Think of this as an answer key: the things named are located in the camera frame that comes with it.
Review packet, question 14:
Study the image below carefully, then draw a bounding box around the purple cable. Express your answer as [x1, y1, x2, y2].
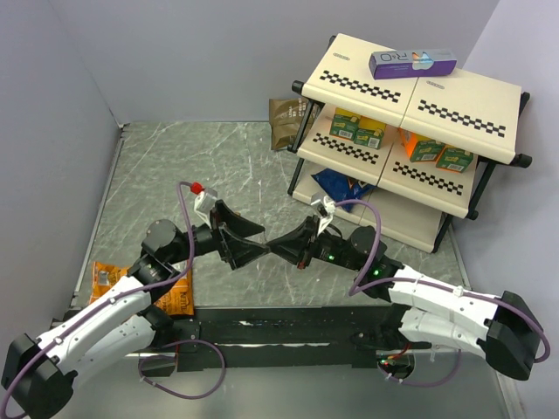
[334, 199, 551, 388]
[0, 181, 226, 419]

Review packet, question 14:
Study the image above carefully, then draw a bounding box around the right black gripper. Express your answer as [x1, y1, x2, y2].
[267, 214, 364, 271]

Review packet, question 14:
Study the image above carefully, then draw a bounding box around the brown foil pouch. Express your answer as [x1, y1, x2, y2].
[268, 98, 308, 151]

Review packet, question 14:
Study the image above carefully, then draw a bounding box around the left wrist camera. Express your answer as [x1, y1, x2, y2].
[190, 182, 217, 225]

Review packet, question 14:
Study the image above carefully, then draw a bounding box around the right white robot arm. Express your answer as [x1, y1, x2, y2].
[268, 216, 551, 381]

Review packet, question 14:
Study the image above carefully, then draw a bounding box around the purple toothpaste box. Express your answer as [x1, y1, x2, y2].
[369, 49, 457, 79]

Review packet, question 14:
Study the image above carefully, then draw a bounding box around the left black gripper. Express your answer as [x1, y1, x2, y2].
[167, 199, 270, 268]

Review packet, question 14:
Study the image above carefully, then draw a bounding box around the orange chips bag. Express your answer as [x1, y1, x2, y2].
[88, 261, 194, 316]

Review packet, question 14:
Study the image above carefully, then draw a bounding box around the green box far left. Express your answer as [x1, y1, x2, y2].
[329, 107, 361, 141]

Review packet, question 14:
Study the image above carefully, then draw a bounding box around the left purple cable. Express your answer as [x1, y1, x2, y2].
[0, 181, 226, 419]

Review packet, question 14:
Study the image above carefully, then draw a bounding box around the blue snack bag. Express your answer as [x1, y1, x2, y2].
[311, 168, 376, 203]

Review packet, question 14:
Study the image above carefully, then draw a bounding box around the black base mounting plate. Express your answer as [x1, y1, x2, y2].
[120, 305, 442, 374]

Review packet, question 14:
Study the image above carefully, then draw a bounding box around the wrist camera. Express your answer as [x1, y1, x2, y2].
[310, 193, 336, 236]
[190, 182, 217, 225]

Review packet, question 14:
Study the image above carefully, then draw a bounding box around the beige three-tier shelf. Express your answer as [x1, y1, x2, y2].
[288, 34, 532, 252]

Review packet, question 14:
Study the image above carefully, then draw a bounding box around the orange green box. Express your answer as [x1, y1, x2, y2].
[398, 128, 445, 162]

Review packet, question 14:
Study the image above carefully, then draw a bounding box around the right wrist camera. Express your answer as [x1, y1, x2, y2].
[310, 193, 336, 236]

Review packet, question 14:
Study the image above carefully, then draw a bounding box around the green box far right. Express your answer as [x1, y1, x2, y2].
[436, 145, 474, 173]

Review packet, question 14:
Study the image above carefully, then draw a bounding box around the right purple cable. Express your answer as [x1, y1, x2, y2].
[334, 199, 551, 388]

